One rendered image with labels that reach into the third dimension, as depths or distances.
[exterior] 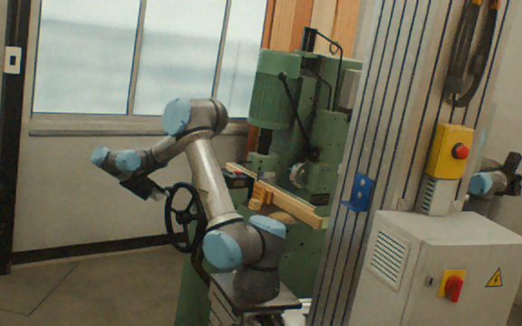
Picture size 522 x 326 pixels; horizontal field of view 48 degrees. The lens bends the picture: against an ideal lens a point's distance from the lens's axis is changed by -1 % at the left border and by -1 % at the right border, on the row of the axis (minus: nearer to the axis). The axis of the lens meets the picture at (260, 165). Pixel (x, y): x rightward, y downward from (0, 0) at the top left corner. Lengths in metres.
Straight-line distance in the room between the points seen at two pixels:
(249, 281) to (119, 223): 2.14
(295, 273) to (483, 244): 1.27
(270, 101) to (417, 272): 1.21
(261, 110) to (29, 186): 1.61
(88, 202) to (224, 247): 2.13
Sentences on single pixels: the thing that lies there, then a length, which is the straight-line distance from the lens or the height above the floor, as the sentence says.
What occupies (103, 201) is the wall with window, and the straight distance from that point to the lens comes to 3.76.
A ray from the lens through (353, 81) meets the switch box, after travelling 2.52.
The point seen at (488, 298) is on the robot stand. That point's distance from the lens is 1.58.
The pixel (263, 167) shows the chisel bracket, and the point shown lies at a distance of 2.50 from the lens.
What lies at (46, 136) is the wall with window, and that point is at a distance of 3.48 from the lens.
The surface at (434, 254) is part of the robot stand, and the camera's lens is 1.38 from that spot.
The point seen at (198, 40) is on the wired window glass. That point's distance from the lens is 3.90.
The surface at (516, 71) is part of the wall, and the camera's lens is 4.47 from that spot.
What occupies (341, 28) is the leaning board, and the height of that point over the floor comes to 1.63.
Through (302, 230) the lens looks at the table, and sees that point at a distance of 2.33.
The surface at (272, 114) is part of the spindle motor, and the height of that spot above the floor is 1.26.
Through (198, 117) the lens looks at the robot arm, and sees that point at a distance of 1.78.
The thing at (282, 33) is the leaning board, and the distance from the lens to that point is 4.05.
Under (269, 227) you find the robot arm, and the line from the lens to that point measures 1.77.
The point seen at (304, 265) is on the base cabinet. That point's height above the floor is 0.63.
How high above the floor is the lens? 1.65
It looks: 14 degrees down
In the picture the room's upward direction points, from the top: 10 degrees clockwise
